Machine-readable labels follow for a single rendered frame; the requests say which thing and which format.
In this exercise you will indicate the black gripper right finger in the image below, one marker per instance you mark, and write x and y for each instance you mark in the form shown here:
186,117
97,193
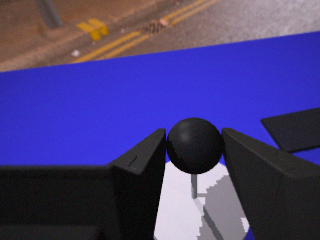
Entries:
279,192

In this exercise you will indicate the black flat bar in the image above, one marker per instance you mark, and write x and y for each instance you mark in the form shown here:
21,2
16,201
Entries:
295,131

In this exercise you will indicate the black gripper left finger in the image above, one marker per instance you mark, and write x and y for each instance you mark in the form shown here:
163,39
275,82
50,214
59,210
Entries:
121,197

